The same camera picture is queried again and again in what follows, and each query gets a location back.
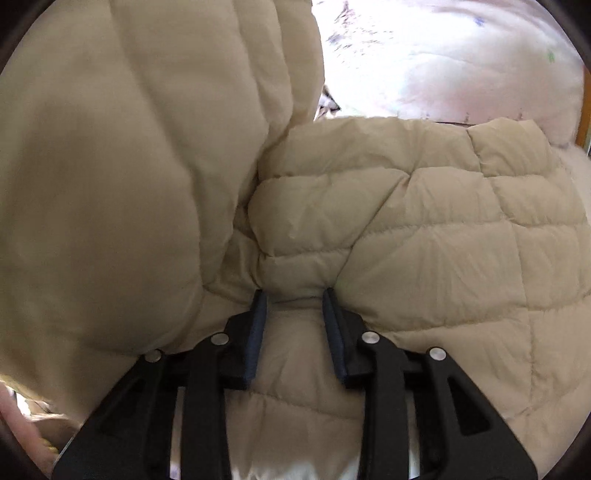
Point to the wooden headboard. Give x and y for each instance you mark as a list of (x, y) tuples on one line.
[(583, 131)]

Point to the pink floral pillow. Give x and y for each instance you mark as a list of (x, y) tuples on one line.
[(438, 60)]

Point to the cream quilted down jacket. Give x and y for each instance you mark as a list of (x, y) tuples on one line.
[(415, 221)]

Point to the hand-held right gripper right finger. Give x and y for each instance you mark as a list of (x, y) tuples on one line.
[(334, 334)]

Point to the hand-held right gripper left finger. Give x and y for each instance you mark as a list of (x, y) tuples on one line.
[(257, 334)]

